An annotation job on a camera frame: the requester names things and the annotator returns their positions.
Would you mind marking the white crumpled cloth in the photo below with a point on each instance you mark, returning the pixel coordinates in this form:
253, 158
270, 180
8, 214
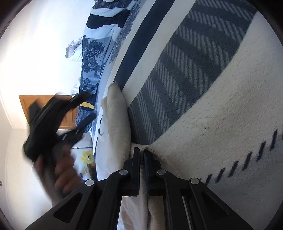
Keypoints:
74, 48

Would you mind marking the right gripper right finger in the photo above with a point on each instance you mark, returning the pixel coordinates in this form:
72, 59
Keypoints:
188, 204

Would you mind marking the wooden door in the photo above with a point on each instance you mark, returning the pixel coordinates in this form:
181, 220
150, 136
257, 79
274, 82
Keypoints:
48, 111

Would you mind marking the yellow plastic bag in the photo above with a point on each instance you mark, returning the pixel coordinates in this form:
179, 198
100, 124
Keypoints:
87, 157

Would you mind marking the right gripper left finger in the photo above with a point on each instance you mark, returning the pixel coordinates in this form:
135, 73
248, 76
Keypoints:
95, 205

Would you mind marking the person left hand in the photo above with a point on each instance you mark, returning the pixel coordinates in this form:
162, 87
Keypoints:
67, 178

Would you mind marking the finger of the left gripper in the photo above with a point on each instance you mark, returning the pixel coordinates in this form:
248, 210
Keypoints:
75, 135
75, 101

